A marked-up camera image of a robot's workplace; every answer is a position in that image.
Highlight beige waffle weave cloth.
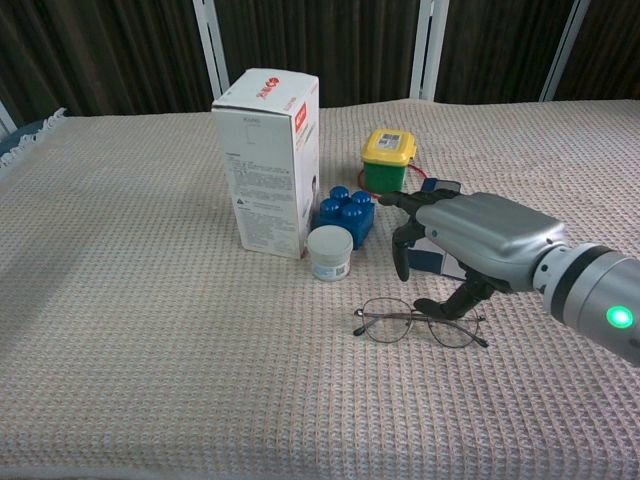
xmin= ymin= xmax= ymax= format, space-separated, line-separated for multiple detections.
xmin=0 ymin=98 xmax=640 ymax=480

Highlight small white plastic jar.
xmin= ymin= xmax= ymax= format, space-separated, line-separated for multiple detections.
xmin=306 ymin=224 xmax=355 ymax=282

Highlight dark brown curtain panel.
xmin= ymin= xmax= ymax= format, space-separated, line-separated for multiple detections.
xmin=213 ymin=0 xmax=426 ymax=109
xmin=0 ymin=0 xmax=215 ymax=127
xmin=433 ymin=0 xmax=577 ymax=105
xmin=553 ymin=0 xmax=640 ymax=102

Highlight green tub with yellow lid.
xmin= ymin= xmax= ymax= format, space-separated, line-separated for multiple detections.
xmin=360 ymin=128 xmax=419 ymax=196

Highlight thin metal eyeglasses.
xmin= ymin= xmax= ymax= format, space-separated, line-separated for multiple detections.
xmin=352 ymin=297 xmax=490 ymax=350

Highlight white metal frame post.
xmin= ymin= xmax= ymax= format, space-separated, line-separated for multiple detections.
xmin=0 ymin=98 xmax=17 ymax=137
xmin=408 ymin=0 xmax=450 ymax=102
xmin=192 ymin=0 xmax=231 ymax=100
xmin=538 ymin=0 xmax=594 ymax=103

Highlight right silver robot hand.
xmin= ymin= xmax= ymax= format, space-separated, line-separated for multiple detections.
xmin=377 ymin=182 xmax=569 ymax=321

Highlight tall white carton box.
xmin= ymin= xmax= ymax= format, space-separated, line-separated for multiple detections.
xmin=210 ymin=68 xmax=321 ymax=260

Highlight blue open glasses case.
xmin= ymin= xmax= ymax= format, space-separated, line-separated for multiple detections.
xmin=405 ymin=177 xmax=472 ymax=279

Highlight blue toy building brick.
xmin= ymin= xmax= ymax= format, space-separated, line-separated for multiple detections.
xmin=312 ymin=184 xmax=376 ymax=251

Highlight blue padded table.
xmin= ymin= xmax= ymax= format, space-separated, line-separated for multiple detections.
xmin=0 ymin=117 xmax=54 ymax=157

